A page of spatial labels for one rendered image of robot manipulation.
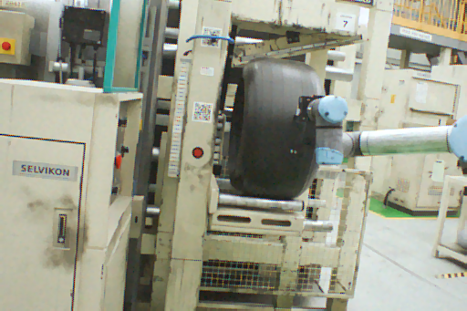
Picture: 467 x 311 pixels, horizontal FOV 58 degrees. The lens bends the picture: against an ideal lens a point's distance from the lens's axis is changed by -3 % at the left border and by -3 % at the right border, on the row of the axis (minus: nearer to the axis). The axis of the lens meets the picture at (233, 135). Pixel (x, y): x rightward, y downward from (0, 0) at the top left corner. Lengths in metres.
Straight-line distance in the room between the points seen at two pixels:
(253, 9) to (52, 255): 1.35
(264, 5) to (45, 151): 1.27
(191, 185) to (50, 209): 0.76
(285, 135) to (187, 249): 0.63
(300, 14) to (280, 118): 0.67
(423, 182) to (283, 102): 4.85
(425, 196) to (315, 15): 4.60
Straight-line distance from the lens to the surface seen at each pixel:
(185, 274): 1.84
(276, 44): 2.14
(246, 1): 2.00
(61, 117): 1.05
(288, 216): 1.70
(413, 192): 6.26
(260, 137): 1.51
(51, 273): 1.14
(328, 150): 1.20
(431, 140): 1.23
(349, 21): 2.10
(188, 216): 1.75
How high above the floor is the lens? 1.29
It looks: 5 degrees down
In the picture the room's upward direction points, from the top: 7 degrees clockwise
